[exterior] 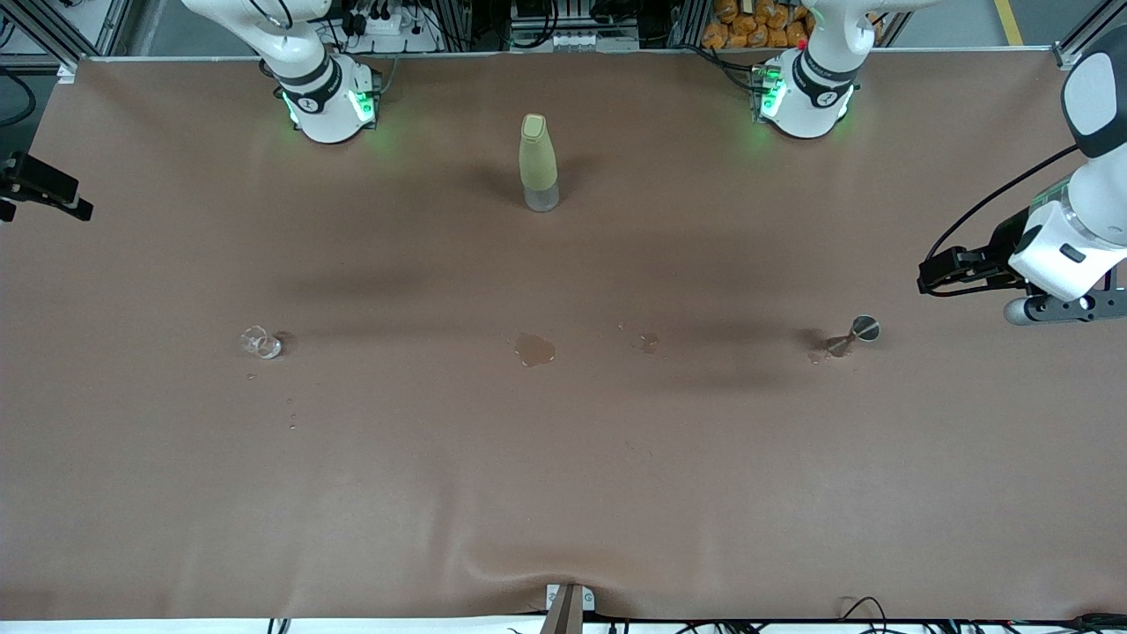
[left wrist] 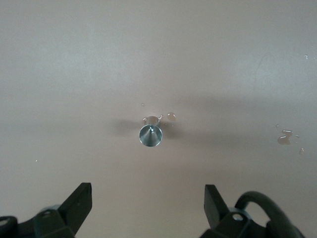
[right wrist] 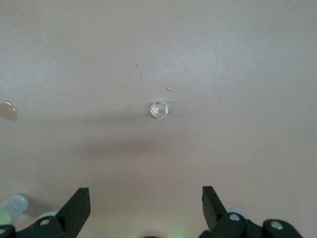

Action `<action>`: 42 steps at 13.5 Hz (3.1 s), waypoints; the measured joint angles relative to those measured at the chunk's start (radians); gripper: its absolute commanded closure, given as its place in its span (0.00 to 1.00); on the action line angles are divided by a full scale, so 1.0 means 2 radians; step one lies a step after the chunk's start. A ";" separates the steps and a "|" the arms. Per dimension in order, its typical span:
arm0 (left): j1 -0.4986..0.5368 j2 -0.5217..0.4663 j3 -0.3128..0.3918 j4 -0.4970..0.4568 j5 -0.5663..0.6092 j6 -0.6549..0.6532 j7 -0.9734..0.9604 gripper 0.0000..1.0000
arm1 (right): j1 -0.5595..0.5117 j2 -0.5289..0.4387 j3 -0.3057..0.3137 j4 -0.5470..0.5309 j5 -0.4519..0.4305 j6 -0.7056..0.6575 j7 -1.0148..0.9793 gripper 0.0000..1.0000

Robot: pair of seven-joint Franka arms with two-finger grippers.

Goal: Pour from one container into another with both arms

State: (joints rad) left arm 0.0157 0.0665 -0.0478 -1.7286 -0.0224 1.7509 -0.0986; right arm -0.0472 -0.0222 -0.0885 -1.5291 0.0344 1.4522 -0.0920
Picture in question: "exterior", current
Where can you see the tiny liquid drops by jigger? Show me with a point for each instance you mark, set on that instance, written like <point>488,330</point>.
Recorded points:
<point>819,357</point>

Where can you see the white power strip with plugs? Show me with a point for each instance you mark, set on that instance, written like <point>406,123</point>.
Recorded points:
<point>387,31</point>

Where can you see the metal table edge bracket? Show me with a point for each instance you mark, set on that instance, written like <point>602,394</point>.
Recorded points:
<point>568,608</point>

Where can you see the brown table cover mat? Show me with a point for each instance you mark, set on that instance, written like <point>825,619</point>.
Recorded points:
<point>563,458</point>

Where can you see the white connector strip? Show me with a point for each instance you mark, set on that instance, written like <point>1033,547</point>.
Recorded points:
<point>572,40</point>

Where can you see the aluminium frame post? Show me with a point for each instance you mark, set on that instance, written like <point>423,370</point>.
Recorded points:
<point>1087,40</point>
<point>53,31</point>

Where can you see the orange snack packs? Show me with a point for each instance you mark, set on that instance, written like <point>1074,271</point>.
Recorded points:
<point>748,26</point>

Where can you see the yellow-green bottle with clear base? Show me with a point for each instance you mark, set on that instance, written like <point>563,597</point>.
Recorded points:
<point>537,158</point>

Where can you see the small brown liquid puddle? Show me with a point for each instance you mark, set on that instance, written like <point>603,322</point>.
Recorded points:
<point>650,342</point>

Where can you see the small clear glass cup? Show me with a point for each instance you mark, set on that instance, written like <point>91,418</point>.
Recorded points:
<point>262,343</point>

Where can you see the large brown liquid puddle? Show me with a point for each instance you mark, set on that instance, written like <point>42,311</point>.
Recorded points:
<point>535,350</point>

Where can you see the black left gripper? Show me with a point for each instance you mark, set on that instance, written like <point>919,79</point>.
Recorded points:
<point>1002,249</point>

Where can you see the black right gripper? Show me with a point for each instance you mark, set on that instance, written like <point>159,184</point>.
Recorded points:
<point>35,181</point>

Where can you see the steel hourglass measuring jigger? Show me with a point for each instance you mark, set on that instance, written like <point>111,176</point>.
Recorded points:
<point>865,328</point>

